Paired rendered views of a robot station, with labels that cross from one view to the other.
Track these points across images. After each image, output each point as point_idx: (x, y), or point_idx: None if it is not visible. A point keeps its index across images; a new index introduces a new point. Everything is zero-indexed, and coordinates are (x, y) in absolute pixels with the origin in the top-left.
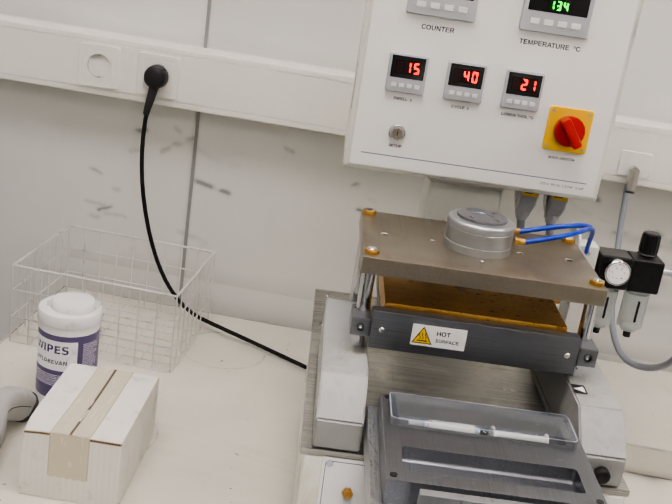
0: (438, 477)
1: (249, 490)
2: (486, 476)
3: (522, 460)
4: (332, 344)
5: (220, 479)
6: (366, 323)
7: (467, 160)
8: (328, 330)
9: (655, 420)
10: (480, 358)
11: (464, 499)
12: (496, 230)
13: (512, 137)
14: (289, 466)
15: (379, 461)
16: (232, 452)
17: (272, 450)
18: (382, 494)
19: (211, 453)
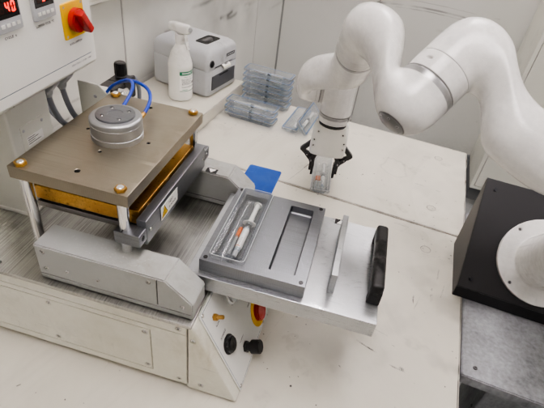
0: (302, 263)
1: (73, 386)
2: (284, 242)
3: (283, 222)
4: (124, 264)
5: (49, 405)
6: (144, 233)
7: (31, 77)
8: (98, 259)
9: None
10: (181, 195)
11: (340, 258)
12: (141, 117)
13: (48, 42)
14: (53, 350)
15: (257, 286)
16: (14, 388)
17: (26, 357)
18: (300, 295)
19: (7, 405)
